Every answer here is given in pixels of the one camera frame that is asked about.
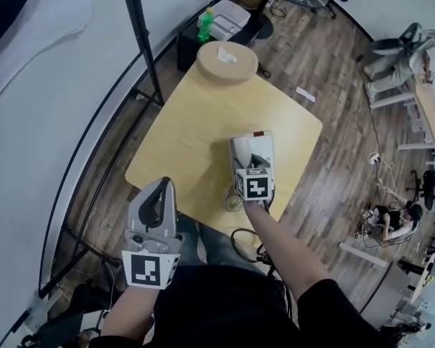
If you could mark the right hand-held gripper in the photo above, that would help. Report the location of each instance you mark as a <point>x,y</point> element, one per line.
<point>255,185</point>

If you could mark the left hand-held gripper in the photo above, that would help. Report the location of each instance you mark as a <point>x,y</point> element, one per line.
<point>150,263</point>

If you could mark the person's left forearm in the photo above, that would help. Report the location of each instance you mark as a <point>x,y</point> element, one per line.
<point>128,317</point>

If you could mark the person's right forearm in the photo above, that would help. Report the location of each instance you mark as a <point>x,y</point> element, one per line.
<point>279,245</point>

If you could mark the white desk telephone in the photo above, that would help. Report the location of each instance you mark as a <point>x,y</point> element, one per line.
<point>261,145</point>

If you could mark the person's jeans leg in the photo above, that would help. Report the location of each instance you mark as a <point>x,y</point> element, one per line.
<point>221,245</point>

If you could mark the white paper strip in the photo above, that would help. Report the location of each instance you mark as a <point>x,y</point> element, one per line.
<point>305,94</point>

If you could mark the round tan tissue box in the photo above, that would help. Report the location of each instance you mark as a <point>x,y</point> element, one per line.
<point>226,64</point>

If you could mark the person's black shirt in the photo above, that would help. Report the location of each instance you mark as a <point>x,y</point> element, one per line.
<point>221,310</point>

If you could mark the white power strip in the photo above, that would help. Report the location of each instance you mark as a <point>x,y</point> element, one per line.
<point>374,157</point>

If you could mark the black low cabinet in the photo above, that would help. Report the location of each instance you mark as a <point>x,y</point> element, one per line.
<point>188,47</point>

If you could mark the green plastic bottle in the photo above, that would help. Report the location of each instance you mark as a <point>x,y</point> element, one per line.
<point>205,25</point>

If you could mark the large white board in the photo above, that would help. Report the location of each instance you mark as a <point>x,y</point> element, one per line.
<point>40,122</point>

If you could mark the white plastic bin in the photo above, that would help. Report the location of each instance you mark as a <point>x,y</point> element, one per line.
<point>232,18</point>

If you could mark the black board stand pole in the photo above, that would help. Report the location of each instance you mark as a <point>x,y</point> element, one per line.
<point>145,42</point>

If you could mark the black swivel chair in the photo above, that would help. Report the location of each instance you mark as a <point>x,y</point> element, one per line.
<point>433,190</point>

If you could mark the wooden desk with white legs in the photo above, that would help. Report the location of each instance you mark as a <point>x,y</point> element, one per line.
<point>427,103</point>

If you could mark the black board eraser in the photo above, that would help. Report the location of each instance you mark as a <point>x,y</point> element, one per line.
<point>3,16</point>

